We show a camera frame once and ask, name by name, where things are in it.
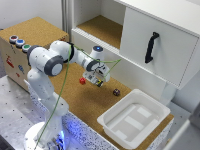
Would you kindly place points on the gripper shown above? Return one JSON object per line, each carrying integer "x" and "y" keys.
{"x": 100, "y": 71}

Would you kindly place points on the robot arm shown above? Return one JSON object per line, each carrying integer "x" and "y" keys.
{"x": 41, "y": 83}

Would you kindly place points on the yellow block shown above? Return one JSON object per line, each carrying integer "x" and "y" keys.
{"x": 99, "y": 83}

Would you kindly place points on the pink block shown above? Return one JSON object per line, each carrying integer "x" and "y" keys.
{"x": 82, "y": 80}

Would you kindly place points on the purple block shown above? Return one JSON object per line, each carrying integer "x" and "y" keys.
{"x": 116, "y": 92}

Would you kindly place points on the white cabinet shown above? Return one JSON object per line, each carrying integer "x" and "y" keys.
{"x": 100, "y": 28}

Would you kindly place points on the white plastic box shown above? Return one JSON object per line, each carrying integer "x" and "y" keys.
{"x": 133, "y": 121}

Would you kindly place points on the white sliding door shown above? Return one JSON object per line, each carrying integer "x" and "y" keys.
{"x": 173, "y": 56}

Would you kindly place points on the wooden drawer box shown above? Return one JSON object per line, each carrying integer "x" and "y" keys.
{"x": 36, "y": 30}

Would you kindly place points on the green button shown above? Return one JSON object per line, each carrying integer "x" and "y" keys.
{"x": 26, "y": 48}

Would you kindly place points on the blue button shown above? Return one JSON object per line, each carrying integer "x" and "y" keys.
{"x": 20, "y": 42}

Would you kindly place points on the red button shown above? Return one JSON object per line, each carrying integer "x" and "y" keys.
{"x": 13, "y": 39}

